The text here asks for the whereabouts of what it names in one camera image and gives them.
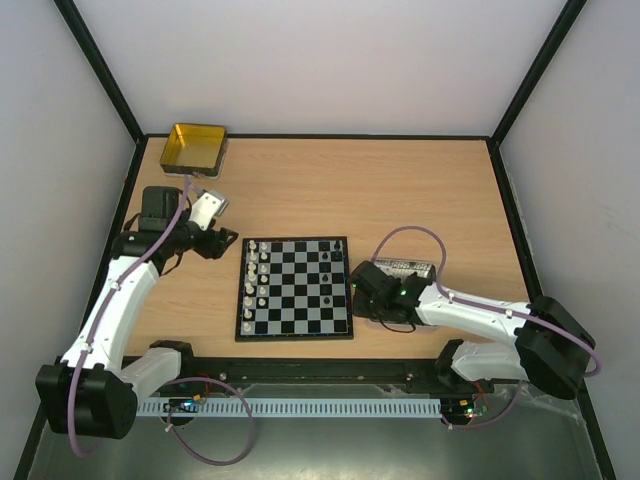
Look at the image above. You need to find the pink tin with chess pieces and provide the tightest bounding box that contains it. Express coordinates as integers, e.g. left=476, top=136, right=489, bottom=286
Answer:
left=374, top=258, right=436, bottom=334

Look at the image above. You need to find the black and silver chessboard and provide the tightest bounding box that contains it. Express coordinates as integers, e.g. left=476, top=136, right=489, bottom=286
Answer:
left=235, top=236, right=354, bottom=342

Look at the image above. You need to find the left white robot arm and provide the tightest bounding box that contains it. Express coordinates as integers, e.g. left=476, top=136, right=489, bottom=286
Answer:
left=35, top=185, right=238, bottom=441

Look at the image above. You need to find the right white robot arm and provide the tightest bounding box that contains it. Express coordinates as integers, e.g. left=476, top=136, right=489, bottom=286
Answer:
left=350, top=261, right=595, bottom=400

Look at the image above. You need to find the yellow square tin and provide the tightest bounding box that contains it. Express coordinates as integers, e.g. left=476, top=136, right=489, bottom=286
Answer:
left=159, top=123, right=228, bottom=179

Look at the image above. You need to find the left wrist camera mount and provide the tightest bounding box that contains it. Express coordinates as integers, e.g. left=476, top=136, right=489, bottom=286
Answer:
left=189, top=191, right=229, bottom=231

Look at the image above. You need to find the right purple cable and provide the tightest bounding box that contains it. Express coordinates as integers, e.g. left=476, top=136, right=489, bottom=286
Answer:
left=373, top=226, right=603, bottom=432

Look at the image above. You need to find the purple cable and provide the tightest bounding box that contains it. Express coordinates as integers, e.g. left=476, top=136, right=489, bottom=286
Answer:
left=373, top=226, right=603, bottom=432
left=67, top=177, right=256, bottom=466

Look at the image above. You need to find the black aluminium frame rail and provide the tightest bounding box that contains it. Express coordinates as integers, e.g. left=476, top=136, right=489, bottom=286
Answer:
left=49, top=353, right=581, bottom=394

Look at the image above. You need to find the grey slotted cable duct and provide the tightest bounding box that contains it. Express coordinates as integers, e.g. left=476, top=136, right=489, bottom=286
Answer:
left=137, top=397, right=441, bottom=419

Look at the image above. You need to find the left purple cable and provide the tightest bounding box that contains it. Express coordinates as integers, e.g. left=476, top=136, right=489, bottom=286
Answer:
left=67, top=177, right=256, bottom=466

